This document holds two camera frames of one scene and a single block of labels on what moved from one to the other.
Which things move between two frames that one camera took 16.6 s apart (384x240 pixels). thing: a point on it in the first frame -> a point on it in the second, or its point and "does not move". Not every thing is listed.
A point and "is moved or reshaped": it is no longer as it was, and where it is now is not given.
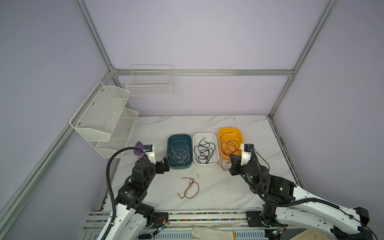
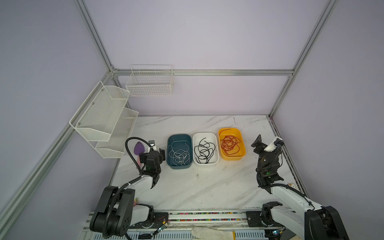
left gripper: x=161 y=169 -> x=142 y=158
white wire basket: x=147 y=80 does not move
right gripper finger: x=234 y=169 -> x=259 y=145
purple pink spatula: x=139 y=145 does not move
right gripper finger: x=235 y=159 -> x=278 y=141
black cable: x=204 y=151 does not move
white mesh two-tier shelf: x=104 y=120 does not move
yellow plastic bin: x=230 y=139 does not move
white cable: x=180 y=157 does not move
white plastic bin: x=206 y=148 does not move
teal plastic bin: x=180 y=151 does not move
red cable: x=230 y=146 is moved or reshaped
